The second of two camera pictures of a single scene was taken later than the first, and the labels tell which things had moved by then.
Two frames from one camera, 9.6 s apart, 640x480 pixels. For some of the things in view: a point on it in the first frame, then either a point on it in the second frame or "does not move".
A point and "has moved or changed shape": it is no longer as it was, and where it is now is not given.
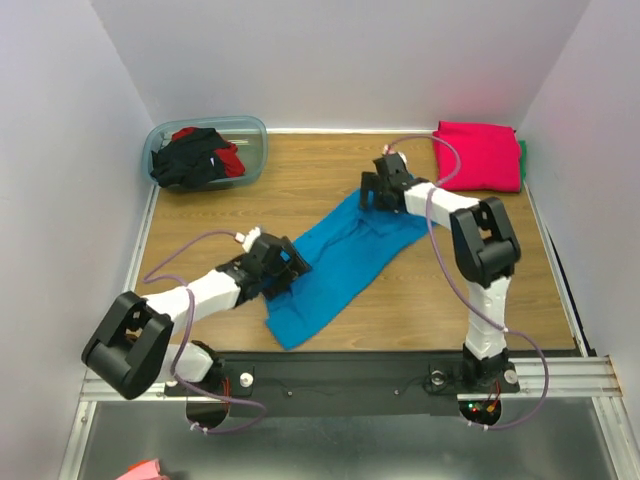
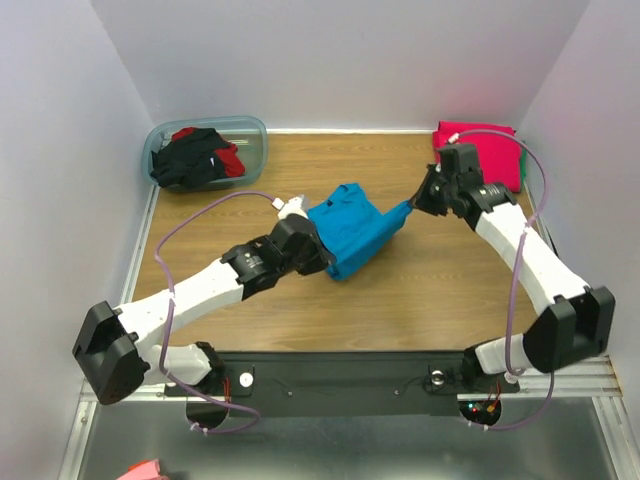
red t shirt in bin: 229,155 does not move
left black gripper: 290,273 → 322,257
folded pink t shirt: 490,157 does not move
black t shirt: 190,160 does not move
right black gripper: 375,187 → 430,189
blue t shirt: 345,254 has moved or changed shape
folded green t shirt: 523,160 does not move
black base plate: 346,383 does not move
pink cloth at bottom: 144,470 does not move
